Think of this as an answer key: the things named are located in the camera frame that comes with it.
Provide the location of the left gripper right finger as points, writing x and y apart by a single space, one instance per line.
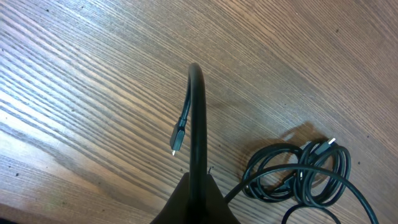
217 210

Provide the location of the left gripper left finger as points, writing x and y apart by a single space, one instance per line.
175 210

